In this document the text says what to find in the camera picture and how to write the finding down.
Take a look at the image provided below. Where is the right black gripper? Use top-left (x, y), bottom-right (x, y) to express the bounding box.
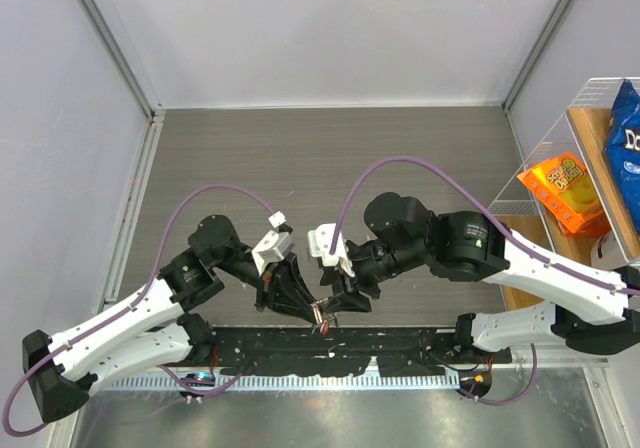
top-left (320, 240), bottom-right (430, 313)

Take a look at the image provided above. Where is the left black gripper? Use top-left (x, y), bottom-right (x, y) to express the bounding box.
top-left (213, 242), bottom-right (321, 321)

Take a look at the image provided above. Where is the keyring with tagged keys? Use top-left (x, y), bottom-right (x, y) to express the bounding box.
top-left (310, 298), bottom-right (338, 336)

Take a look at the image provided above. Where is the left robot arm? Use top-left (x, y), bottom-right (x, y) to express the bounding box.
top-left (22, 212), bottom-right (318, 423)

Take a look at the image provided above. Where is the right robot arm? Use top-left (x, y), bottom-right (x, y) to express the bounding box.
top-left (307, 192), bottom-right (639, 362)

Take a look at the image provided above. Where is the orange Scrub Daddy box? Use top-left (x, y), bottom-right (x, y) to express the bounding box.
top-left (517, 152), bottom-right (611, 237)

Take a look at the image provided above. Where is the blue chip bag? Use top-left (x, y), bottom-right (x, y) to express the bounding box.
top-left (605, 79), bottom-right (639, 232)

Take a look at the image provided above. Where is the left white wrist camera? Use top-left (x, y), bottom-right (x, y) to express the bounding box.
top-left (251, 230), bottom-right (294, 277)

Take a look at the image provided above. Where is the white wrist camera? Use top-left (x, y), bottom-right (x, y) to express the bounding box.
top-left (251, 230), bottom-right (294, 277)
top-left (306, 223), bottom-right (355, 277)

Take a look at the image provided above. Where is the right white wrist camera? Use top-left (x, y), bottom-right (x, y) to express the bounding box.
top-left (306, 223), bottom-right (355, 277)

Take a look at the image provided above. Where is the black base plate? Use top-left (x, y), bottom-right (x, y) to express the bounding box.
top-left (205, 327), bottom-right (512, 378)

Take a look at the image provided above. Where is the white slotted cable duct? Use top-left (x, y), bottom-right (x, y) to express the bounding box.
top-left (106, 368), bottom-right (459, 392)

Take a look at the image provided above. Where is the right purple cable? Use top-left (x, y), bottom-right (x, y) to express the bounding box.
top-left (329, 155), bottom-right (640, 407)

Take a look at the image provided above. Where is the wire shelf rack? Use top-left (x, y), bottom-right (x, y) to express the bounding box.
top-left (482, 76), bottom-right (640, 319)

